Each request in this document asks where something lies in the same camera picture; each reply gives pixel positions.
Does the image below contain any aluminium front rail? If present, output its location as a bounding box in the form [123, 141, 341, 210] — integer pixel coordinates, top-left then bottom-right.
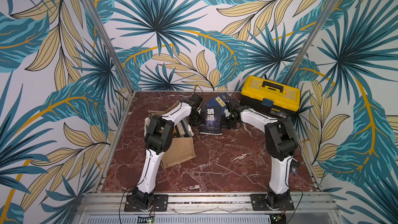
[73, 192, 343, 224]

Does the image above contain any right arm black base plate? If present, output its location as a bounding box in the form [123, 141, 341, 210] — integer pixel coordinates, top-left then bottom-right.
[250, 194, 294, 211]

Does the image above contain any dark wolf title book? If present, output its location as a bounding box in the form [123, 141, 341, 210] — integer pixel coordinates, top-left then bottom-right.
[199, 106, 225, 135]

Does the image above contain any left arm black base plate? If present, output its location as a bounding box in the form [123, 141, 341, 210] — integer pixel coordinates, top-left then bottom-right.
[124, 195, 169, 212]

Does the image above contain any blue book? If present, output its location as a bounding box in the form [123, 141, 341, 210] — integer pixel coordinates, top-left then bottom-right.
[205, 93, 232, 108]

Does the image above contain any small black device on table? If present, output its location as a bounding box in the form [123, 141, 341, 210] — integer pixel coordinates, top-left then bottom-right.
[290, 158, 301, 175]

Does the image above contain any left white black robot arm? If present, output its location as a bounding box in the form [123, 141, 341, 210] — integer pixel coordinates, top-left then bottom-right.
[130, 93, 203, 209]

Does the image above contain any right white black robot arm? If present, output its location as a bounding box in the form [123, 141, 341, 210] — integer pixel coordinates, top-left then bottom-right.
[221, 100, 299, 211]

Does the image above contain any yellow black toolbox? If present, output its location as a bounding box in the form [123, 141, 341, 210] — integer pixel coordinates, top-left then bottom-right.
[240, 76, 301, 118]

